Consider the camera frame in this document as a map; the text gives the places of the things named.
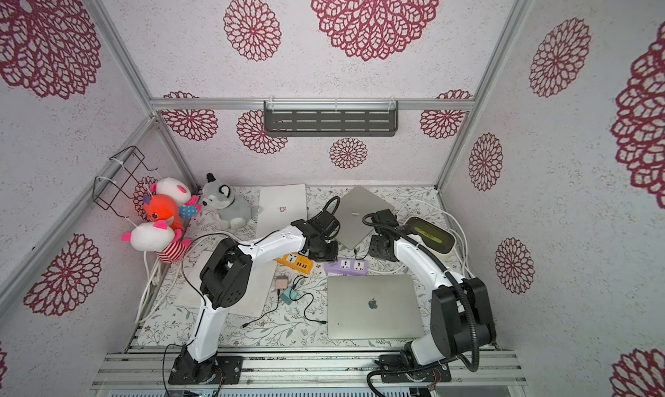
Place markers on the silver apple laptop front right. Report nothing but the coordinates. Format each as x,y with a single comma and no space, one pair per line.
373,307

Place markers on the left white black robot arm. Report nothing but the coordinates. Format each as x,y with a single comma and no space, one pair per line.
225,280

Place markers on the white laptop with red logo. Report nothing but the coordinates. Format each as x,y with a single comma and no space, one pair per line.
279,207

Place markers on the black wire wall basket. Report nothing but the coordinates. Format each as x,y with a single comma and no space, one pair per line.
133,180

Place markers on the white pink plush upper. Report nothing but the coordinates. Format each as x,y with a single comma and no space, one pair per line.
176,190

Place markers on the grey metal wall shelf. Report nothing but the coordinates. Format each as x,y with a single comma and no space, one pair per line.
336,122

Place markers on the silver laptop rear right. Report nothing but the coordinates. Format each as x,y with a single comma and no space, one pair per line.
353,206

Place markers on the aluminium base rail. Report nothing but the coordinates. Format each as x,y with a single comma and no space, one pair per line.
150,368

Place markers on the white plush striped legs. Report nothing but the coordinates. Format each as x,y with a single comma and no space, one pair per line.
158,237

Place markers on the white laptop front left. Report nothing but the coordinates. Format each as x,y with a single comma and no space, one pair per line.
254,299

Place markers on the orange power strip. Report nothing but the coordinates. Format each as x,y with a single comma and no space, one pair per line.
296,262

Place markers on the cream box with green display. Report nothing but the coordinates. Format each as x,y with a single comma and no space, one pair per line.
440,241

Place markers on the purple power strip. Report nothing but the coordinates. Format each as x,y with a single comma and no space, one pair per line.
346,267

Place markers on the grey husky plush toy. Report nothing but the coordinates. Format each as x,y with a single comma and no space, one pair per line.
232,209

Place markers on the red fox plush toy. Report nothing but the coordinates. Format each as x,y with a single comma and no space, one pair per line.
162,207

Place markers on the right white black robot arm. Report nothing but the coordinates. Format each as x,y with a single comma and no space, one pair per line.
461,315

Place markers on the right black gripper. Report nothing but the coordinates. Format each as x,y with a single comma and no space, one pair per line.
382,249

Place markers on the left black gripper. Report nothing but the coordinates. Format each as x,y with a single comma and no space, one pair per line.
334,255

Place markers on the teal charger plug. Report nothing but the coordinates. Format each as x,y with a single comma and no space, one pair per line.
289,296

